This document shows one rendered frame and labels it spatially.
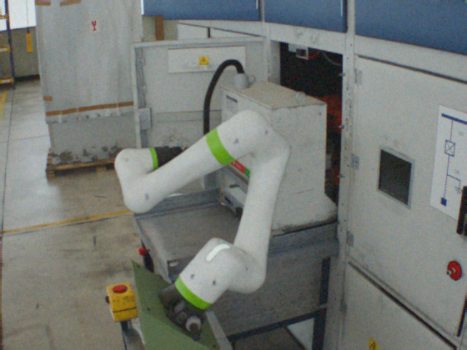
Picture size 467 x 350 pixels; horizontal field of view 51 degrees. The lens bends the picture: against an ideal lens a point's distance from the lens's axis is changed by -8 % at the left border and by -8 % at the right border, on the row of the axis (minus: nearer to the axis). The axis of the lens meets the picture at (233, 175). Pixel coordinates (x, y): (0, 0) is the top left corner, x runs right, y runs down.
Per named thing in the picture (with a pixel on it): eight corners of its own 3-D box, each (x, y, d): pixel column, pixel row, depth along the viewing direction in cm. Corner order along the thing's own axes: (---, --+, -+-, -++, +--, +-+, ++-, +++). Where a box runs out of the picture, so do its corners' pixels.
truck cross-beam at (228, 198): (271, 248, 195) (272, 234, 193) (219, 198, 242) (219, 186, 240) (283, 246, 197) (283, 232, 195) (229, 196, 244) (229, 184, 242)
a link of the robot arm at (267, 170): (268, 298, 164) (300, 140, 176) (244, 292, 150) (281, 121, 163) (233, 292, 170) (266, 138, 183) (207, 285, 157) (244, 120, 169)
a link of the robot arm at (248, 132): (282, 144, 160) (268, 113, 166) (264, 127, 149) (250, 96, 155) (232, 172, 165) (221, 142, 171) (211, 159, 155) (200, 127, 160)
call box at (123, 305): (114, 322, 162) (109, 297, 159) (109, 310, 169) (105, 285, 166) (138, 318, 165) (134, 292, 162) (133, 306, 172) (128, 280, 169)
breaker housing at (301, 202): (272, 235, 196) (272, 107, 179) (223, 190, 239) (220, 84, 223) (380, 209, 214) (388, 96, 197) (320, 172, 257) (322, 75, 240)
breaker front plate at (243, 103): (268, 235, 196) (268, 109, 180) (222, 191, 239) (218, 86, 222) (272, 234, 197) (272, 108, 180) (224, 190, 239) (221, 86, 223)
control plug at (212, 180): (204, 190, 229) (203, 151, 223) (201, 186, 233) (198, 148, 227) (221, 187, 231) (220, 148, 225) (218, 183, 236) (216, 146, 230)
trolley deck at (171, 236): (172, 295, 180) (171, 281, 178) (133, 225, 234) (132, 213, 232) (338, 255, 204) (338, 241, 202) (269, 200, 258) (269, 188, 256)
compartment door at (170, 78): (142, 191, 260) (131, 42, 235) (268, 184, 264) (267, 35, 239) (141, 196, 254) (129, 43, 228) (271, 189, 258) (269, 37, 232)
